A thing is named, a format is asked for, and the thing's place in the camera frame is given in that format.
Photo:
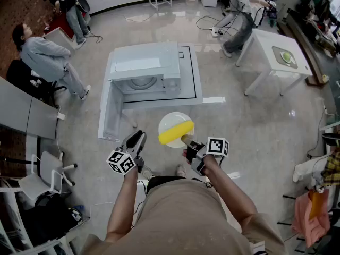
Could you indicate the small white plate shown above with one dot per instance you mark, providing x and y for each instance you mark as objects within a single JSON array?
[{"x": 292, "y": 59}]

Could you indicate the person's left shoe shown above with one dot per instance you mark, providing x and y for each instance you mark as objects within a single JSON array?
[{"x": 146, "y": 174}]

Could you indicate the yellow corn cob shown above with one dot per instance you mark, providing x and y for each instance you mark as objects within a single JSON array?
[{"x": 175, "y": 131}]

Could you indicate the orange cloth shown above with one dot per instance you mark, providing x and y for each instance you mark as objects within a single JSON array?
[{"x": 317, "y": 203}]

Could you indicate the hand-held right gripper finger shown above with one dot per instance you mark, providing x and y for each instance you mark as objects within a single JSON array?
[{"x": 189, "y": 140}]

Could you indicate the person's shoe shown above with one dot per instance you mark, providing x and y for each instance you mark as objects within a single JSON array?
[
  {"x": 181, "y": 170},
  {"x": 146, "y": 174}
]

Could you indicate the white round plate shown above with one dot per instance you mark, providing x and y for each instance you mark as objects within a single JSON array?
[{"x": 171, "y": 121}]

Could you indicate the person's right shoe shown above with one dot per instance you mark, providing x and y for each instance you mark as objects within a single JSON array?
[{"x": 181, "y": 170}]

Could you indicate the white power strip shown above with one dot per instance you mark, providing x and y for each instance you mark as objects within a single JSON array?
[{"x": 215, "y": 32}]

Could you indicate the black pan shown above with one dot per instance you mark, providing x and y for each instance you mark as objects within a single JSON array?
[{"x": 332, "y": 139}]

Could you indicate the person's left forearm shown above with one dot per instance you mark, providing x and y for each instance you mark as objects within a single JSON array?
[{"x": 122, "y": 203}]

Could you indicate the dark wooden bench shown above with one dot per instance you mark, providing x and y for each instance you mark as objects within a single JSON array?
[{"x": 300, "y": 28}]

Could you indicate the white microwave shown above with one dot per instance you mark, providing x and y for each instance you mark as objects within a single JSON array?
[{"x": 143, "y": 60}]

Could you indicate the green fruit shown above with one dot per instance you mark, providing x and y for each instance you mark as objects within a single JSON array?
[{"x": 286, "y": 55}]

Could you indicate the pink cloth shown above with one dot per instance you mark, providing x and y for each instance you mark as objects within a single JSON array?
[{"x": 302, "y": 216}]

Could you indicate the white office chair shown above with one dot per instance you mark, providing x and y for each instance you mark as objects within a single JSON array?
[{"x": 50, "y": 166}]

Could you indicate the person's black shorts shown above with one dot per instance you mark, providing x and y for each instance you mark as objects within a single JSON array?
[{"x": 162, "y": 180}]

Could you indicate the person's right hand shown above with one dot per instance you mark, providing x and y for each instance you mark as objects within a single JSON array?
[{"x": 186, "y": 156}]

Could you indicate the person's beige shirt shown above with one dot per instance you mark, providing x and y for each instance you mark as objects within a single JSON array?
[{"x": 180, "y": 222}]

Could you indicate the white side table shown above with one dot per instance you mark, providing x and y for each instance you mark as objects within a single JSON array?
[{"x": 263, "y": 44}]

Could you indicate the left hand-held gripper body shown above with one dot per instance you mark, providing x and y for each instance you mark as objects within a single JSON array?
[{"x": 120, "y": 161}]

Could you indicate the grey desk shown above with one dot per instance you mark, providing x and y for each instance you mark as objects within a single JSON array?
[{"x": 16, "y": 108}]

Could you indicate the white power adapter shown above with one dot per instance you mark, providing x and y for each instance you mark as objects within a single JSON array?
[{"x": 61, "y": 116}]

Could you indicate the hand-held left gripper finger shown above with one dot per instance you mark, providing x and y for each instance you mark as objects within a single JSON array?
[
  {"x": 142, "y": 145},
  {"x": 130, "y": 140}
]

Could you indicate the black office chair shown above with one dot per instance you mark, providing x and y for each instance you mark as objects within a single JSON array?
[{"x": 18, "y": 76}]

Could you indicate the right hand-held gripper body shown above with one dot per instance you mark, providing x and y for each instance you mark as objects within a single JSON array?
[{"x": 216, "y": 146}]

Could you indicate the white metal shelf frame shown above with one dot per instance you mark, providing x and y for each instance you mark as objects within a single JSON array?
[{"x": 10, "y": 222}]

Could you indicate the white boxy appliance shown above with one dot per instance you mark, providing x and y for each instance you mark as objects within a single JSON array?
[{"x": 57, "y": 37}]

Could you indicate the black backpack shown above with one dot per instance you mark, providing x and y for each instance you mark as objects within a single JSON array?
[{"x": 45, "y": 219}]

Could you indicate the person's right forearm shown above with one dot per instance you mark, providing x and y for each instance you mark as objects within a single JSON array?
[{"x": 225, "y": 190}]

